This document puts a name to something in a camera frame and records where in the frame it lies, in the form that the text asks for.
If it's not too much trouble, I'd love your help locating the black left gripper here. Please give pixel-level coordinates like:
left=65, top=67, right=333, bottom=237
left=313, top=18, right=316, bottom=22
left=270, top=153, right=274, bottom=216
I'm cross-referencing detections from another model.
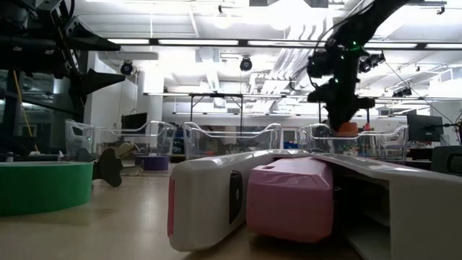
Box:
left=0, top=0, right=126, bottom=109

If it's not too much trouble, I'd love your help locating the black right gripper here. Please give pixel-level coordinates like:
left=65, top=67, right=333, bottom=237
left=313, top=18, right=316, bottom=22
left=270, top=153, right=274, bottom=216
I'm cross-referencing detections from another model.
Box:
left=306, top=45, right=377, bottom=131

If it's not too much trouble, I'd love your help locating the orange tape roll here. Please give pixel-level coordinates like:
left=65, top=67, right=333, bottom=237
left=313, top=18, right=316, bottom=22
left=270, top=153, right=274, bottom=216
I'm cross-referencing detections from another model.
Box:
left=334, top=121, right=359, bottom=137

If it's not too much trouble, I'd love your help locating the black staple remover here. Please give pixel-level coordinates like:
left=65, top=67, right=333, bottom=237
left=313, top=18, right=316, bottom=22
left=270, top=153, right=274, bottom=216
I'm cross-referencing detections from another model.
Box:
left=91, top=147, right=124, bottom=188

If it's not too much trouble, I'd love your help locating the blue-purple tape roll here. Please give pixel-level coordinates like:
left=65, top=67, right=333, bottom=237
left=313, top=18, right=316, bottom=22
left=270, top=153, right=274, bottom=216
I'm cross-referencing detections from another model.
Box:
left=134, top=155, right=170, bottom=172

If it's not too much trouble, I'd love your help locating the green tape roll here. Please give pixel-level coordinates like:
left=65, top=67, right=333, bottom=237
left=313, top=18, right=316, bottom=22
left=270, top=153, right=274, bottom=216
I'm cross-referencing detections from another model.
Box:
left=0, top=160, right=95, bottom=217

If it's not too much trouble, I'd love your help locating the pink and white stapler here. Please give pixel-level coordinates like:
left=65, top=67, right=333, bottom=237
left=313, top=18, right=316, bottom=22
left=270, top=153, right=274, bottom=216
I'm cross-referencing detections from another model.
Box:
left=167, top=149, right=462, bottom=260

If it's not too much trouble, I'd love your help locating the clear plastic bin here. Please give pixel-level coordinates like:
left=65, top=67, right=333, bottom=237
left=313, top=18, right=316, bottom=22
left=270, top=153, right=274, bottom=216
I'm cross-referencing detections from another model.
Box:
left=64, top=118, right=177, bottom=160
left=182, top=121, right=283, bottom=160
left=296, top=123, right=410, bottom=162

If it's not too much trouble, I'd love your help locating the dark computer monitor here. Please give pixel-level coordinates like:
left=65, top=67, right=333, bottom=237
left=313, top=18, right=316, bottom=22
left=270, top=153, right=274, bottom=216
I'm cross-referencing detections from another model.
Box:
left=406, top=113, right=445, bottom=143
left=121, top=112, right=148, bottom=135

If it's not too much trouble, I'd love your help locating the black office chair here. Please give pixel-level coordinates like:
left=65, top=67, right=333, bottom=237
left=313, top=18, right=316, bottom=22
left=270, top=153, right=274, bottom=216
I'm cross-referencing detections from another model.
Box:
left=430, top=145, right=462, bottom=174

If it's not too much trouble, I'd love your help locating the yellow cable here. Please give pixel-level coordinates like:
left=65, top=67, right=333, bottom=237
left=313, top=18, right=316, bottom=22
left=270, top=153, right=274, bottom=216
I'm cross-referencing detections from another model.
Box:
left=12, top=70, right=40, bottom=152

